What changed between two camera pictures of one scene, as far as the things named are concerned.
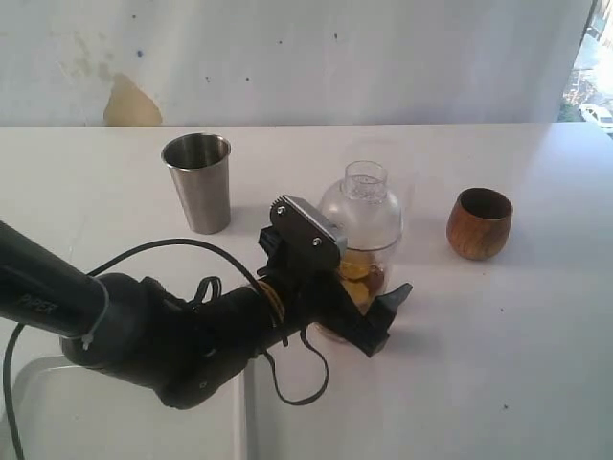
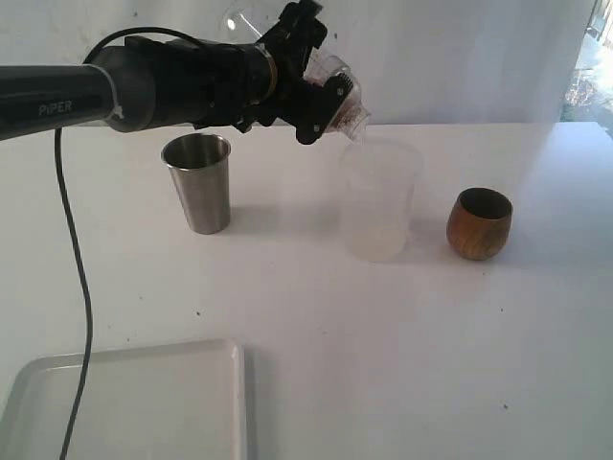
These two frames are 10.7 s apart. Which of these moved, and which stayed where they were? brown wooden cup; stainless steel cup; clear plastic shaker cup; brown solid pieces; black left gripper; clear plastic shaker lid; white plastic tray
Moved: clear plastic shaker cup; black left gripper; brown solid pieces; clear plastic shaker lid
Stayed: stainless steel cup; brown wooden cup; white plastic tray
